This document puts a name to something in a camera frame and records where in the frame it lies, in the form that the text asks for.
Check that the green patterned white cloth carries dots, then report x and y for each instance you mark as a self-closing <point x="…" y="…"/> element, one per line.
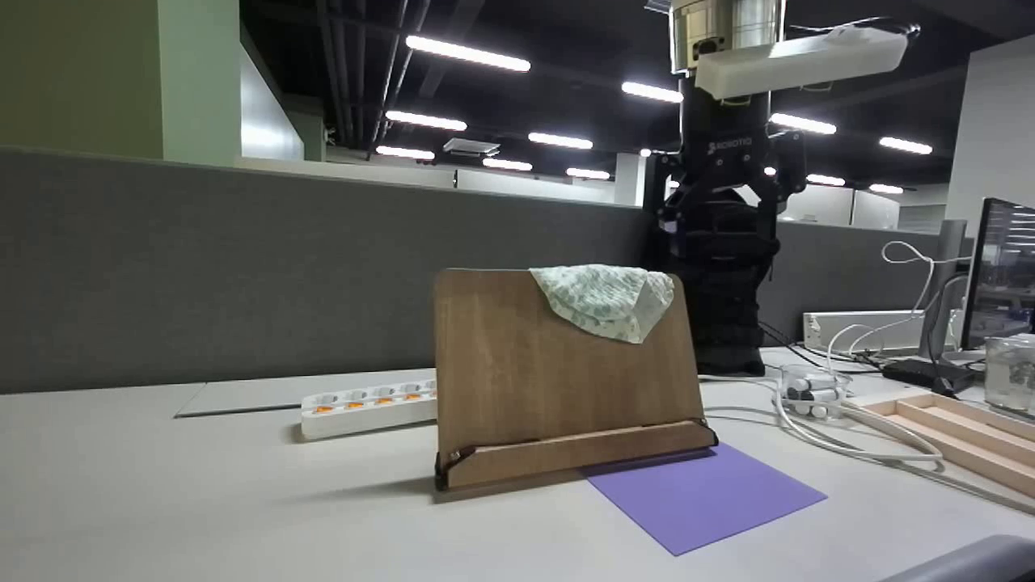
<point x="610" y="301"/>

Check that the wooden book stand board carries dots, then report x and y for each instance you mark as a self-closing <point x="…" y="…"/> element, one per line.
<point x="523" y="395"/>

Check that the white power strip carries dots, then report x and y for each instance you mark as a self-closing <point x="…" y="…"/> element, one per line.
<point x="368" y="408"/>

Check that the black backpack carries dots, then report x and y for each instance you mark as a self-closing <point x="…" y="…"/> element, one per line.
<point x="717" y="205"/>

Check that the purple paper sheet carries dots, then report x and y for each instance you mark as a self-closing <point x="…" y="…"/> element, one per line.
<point x="698" y="504"/>

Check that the white box device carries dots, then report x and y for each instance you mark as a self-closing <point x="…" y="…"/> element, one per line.
<point x="855" y="331"/>

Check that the black monitor stand base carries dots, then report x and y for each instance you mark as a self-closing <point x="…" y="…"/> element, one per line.
<point x="940" y="377"/>

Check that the computer monitor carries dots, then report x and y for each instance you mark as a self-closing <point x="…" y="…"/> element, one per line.
<point x="1001" y="293"/>

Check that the clear plastic container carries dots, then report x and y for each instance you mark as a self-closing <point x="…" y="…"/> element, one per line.
<point x="1012" y="374"/>

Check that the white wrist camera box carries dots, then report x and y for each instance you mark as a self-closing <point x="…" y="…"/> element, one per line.
<point x="801" y="63"/>

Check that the wooden frame tray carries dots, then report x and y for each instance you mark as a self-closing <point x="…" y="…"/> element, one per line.
<point x="978" y="442"/>

